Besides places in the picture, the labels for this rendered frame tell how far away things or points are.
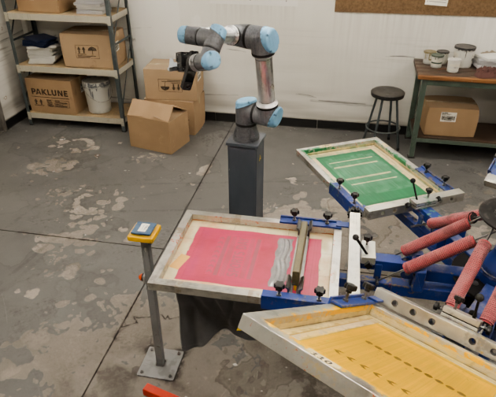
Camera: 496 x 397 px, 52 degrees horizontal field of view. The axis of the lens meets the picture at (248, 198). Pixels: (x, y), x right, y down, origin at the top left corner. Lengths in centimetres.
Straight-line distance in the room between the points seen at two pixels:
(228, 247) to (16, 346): 165
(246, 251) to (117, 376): 121
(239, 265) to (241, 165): 77
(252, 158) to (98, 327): 149
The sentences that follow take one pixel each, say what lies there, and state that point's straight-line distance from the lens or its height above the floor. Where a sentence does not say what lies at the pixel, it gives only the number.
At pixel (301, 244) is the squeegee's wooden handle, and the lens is 227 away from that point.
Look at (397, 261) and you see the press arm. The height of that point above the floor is 104.
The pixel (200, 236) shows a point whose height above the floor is 95.
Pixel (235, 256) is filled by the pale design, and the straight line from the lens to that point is 236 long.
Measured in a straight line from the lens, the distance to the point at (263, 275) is 226.
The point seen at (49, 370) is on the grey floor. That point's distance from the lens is 335.
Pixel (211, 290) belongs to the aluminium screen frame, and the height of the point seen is 99.
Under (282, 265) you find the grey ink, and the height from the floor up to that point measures 96.
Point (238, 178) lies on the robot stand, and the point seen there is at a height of 98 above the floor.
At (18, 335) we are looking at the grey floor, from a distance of 363.
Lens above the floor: 239
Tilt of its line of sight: 31 degrees down
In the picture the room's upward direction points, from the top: straight up
